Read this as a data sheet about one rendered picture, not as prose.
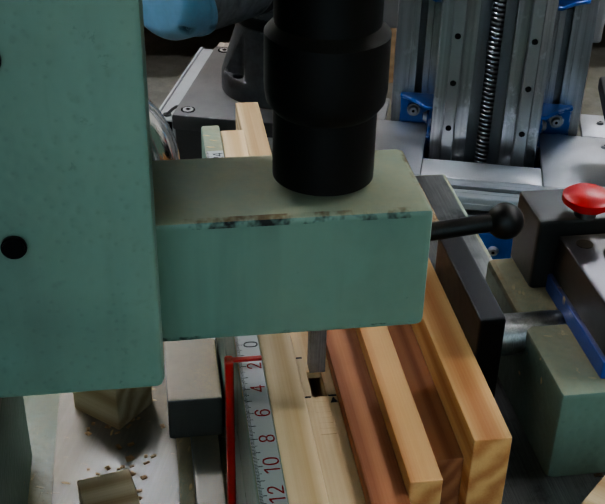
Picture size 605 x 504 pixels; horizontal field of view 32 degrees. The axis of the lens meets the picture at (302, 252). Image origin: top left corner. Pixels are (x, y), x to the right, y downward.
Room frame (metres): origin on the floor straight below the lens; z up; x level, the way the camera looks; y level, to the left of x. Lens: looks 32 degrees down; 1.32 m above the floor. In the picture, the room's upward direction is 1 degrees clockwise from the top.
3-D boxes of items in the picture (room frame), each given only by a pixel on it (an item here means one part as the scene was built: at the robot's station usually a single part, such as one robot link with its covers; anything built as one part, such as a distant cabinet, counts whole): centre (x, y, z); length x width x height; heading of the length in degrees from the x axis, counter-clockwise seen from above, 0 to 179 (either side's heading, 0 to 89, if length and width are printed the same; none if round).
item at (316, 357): (0.47, -0.01, 0.97); 0.01 x 0.01 x 0.05; 9
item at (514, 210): (0.48, -0.09, 1.04); 0.06 x 0.02 x 0.02; 99
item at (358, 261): (0.47, 0.01, 1.03); 0.14 x 0.07 x 0.09; 99
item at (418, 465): (0.48, -0.05, 0.93); 0.20 x 0.02 x 0.06; 9
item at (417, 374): (0.50, -0.06, 0.93); 0.21 x 0.02 x 0.05; 9
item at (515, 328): (0.51, -0.13, 0.95); 0.09 x 0.07 x 0.09; 9
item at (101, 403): (0.61, 0.14, 0.82); 0.04 x 0.04 x 0.04; 58
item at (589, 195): (0.55, -0.17, 1.02); 0.03 x 0.03 x 0.01
